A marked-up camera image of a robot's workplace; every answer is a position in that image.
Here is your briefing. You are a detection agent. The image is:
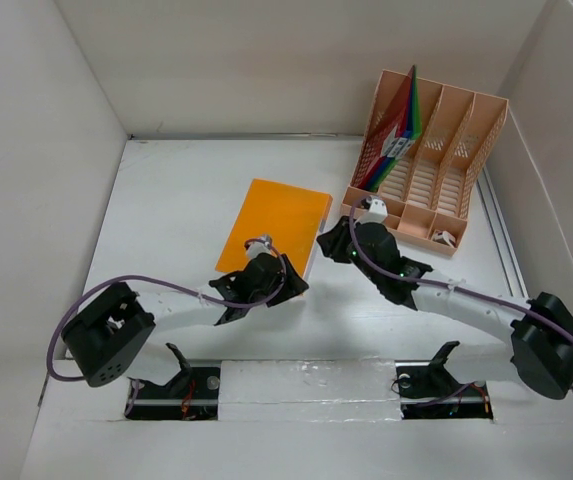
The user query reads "orange book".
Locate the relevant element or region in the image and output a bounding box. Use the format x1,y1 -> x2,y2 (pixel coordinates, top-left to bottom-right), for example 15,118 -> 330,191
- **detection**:
209,179 -> 332,306

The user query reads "blue clip file folder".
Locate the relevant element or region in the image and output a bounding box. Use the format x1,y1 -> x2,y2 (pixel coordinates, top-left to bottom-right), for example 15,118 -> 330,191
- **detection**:
368,74 -> 420,191

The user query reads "green clip file folder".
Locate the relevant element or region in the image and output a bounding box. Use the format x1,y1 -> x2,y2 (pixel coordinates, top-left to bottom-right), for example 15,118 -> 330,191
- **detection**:
371,66 -> 423,191

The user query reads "magenta clip file folder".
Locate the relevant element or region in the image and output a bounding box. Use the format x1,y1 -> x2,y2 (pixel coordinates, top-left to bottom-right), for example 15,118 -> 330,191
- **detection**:
353,65 -> 418,191

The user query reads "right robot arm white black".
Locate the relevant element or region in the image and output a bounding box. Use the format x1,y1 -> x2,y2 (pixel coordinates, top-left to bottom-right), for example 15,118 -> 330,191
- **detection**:
317,216 -> 573,400

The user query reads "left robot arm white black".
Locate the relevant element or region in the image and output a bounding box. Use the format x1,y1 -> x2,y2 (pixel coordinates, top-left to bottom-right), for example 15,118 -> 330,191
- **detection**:
60,252 -> 309,388

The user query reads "peach plastic file organizer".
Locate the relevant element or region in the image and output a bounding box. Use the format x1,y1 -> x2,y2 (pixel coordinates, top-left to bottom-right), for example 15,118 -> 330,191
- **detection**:
340,70 -> 508,256

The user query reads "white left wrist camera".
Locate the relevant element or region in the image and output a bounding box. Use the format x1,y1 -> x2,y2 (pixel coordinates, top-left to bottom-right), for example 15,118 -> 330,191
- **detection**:
245,234 -> 272,259

